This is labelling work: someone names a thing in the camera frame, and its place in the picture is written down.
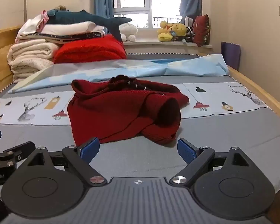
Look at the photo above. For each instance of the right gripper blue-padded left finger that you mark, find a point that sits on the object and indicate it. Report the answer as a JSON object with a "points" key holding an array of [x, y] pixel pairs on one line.
{"points": [[79, 158]]}

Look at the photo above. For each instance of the blue curtain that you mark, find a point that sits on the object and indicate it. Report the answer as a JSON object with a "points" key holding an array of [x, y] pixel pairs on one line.
{"points": [[191, 9], [103, 10]]}

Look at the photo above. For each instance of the cream folded fleece blanket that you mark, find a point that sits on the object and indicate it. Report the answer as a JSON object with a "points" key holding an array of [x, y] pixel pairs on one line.
{"points": [[29, 57]]}

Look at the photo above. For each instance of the dark red knit sweater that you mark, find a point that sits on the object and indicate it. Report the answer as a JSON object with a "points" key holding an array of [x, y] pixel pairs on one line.
{"points": [[123, 108]]}

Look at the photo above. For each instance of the light blue bed sheet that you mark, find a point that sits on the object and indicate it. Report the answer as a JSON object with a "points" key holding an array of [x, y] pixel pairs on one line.
{"points": [[64, 74]]}

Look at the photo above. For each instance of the left blue curtain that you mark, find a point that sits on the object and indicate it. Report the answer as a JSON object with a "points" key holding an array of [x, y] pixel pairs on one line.
{"points": [[103, 10]]}

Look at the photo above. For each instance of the white plush toy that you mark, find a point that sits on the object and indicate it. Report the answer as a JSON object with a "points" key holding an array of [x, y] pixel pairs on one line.
{"points": [[128, 32]]}

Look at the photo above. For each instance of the right blue curtain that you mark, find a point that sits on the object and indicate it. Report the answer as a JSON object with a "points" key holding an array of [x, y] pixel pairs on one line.
{"points": [[191, 9]]}

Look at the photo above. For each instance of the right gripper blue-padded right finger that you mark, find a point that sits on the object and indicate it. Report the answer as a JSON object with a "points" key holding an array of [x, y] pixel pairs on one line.
{"points": [[198, 161]]}

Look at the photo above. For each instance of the dark teal shark plush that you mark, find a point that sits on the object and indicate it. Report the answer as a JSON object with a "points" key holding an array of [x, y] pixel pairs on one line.
{"points": [[67, 17]]}

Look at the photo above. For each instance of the bright red folded blanket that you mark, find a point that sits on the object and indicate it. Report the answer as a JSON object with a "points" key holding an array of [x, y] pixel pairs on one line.
{"points": [[91, 50]]}

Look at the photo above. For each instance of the window with white frame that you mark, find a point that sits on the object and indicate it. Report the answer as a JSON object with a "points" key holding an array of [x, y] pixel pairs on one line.
{"points": [[148, 13]]}

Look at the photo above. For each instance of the wooden bed frame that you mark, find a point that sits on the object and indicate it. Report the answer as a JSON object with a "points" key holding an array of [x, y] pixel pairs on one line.
{"points": [[7, 36]]}

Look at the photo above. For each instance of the dark navy patterned folded cloth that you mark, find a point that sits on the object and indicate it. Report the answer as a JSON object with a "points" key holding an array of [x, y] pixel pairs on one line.
{"points": [[61, 39]]}

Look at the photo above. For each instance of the dark red cushion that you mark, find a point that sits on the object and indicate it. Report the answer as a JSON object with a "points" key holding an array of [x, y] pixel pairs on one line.
{"points": [[201, 30]]}

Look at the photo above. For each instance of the white deer print cloth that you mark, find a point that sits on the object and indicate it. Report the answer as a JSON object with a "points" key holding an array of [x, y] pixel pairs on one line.
{"points": [[206, 99]]}

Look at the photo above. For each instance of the purple paper bag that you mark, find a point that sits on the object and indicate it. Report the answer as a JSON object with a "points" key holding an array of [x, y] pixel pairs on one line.
{"points": [[231, 53]]}

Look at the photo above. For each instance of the white pink folded garment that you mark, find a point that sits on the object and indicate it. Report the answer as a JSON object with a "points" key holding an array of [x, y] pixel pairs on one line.
{"points": [[32, 26]]}

